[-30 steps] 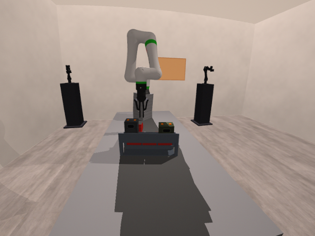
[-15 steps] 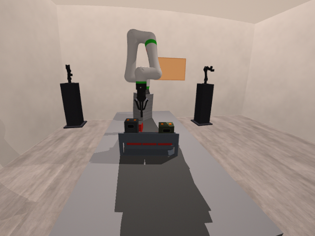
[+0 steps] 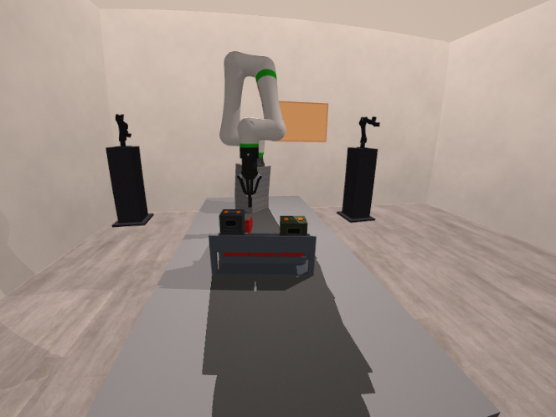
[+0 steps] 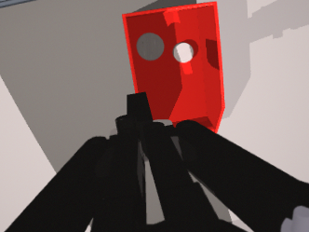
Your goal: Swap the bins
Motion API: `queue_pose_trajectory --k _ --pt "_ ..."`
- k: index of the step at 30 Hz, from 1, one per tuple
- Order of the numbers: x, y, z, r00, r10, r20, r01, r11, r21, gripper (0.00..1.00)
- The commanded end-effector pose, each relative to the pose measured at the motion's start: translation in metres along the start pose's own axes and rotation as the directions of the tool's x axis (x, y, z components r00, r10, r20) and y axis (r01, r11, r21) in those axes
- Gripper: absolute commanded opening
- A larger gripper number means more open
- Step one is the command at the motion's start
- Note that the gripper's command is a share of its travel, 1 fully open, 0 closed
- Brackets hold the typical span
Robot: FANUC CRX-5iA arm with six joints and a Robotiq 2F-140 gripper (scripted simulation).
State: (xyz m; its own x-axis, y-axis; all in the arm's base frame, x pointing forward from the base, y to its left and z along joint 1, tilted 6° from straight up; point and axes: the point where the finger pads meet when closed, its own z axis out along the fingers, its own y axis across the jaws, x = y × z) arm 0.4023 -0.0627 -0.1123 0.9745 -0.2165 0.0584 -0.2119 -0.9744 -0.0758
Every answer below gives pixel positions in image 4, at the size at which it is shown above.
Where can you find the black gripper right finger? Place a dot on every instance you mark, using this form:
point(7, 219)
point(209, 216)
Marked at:
point(261, 195)

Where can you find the grey metal disc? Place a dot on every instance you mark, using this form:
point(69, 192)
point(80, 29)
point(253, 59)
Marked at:
point(183, 52)
point(150, 46)

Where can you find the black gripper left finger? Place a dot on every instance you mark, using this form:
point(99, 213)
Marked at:
point(67, 203)

